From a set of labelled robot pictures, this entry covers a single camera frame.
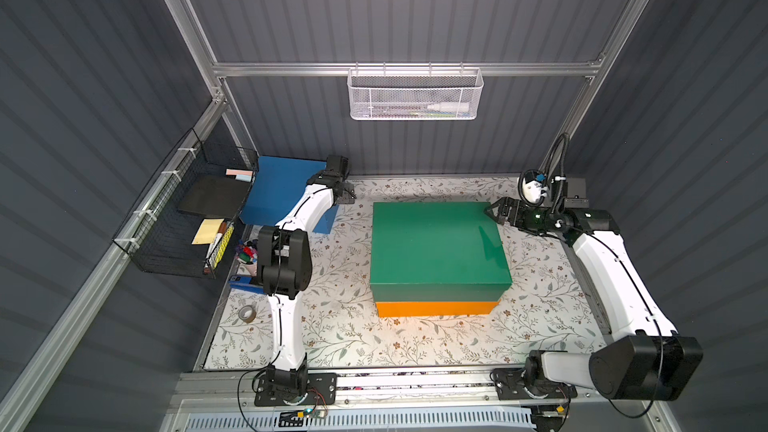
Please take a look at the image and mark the yellow sticky note pad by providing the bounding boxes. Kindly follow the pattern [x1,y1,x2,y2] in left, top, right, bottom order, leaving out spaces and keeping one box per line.
[191,219,225,245]

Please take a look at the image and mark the black wire wall basket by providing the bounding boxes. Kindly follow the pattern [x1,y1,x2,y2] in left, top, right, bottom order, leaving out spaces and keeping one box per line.
[113,131,259,279]

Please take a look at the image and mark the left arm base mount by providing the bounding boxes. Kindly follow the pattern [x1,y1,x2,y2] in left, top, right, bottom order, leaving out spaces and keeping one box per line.
[253,369,338,407]

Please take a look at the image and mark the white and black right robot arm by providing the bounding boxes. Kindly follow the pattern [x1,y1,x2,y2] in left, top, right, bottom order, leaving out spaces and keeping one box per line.
[484,197,703,401]

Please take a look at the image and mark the pink cup with pens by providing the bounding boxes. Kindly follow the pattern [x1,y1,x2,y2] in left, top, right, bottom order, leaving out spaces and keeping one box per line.
[236,240,258,265]

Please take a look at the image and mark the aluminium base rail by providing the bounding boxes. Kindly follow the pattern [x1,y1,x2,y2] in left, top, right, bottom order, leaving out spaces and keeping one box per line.
[173,362,655,409]

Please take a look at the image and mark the white wire mesh basket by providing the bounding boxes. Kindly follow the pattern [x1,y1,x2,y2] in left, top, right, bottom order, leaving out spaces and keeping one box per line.
[347,68,484,121]

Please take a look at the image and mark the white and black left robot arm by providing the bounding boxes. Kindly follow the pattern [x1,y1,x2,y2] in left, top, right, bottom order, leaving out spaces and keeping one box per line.
[258,156,512,375]

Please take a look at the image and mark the white marker in basket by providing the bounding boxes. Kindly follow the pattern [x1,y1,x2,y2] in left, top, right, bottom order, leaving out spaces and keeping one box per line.
[427,102,472,116]

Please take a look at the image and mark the yellow ruler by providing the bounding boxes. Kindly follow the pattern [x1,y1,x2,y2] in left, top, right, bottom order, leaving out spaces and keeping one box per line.
[204,222,234,274]

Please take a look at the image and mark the orange shoebox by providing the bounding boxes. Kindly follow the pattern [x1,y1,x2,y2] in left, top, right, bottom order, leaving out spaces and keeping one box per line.
[375,301,499,317]

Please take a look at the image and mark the grey tape roll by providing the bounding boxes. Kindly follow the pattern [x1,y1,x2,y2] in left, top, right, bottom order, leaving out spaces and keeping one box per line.
[238,305,257,324]

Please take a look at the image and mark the green shoebox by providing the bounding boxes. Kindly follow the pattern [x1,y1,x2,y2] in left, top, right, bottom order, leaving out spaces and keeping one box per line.
[370,202,513,303]

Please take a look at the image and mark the black notebook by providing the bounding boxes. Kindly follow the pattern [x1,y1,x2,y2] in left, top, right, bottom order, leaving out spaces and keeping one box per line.
[177,175,251,219]

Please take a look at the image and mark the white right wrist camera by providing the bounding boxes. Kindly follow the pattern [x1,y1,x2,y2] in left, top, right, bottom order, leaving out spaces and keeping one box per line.
[517,169,547,207]

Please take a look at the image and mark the pink sticky notes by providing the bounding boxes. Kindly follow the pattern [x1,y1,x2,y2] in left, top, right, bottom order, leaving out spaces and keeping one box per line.
[225,169,253,183]

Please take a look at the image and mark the blue shoebox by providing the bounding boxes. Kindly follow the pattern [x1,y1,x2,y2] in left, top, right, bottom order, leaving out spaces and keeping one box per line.
[240,156,326,226]

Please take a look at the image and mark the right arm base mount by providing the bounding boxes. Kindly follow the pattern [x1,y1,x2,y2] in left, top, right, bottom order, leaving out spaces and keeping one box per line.
[489,368,578,401]

